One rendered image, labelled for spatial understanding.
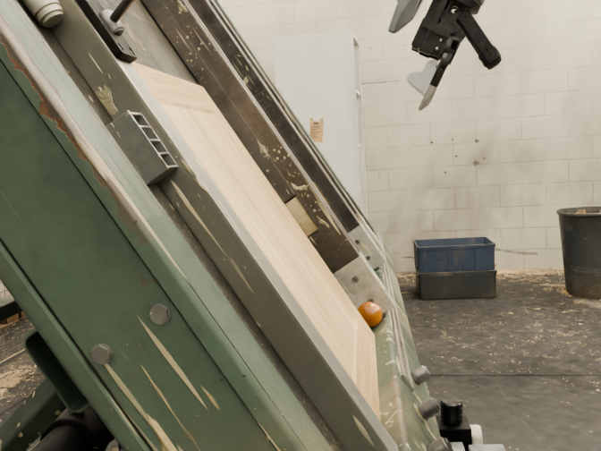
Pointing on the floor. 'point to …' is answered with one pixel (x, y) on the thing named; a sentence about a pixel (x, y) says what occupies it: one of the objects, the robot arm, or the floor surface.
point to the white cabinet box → (327, 99)
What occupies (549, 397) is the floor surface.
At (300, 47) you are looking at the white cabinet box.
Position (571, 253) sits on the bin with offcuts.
